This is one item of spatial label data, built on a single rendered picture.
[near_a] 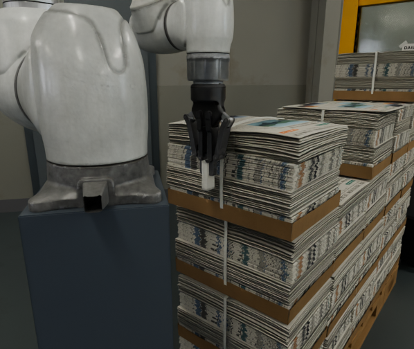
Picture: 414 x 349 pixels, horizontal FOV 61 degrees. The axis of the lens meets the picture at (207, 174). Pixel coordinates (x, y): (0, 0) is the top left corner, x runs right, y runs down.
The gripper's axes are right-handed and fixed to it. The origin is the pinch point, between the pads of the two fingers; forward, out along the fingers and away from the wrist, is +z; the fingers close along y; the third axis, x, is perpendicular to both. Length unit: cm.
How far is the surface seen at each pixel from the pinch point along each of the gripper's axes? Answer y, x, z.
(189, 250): 13.0, -7.2, 26.5
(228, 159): -1.8, -5.1, -2.9
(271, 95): 124, -247, -3
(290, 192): -18.5, -4.1, 1.4
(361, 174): -16, -64, 11
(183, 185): 11.8, -4.2, 5.9
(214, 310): 4.2, -7.8, 42.8
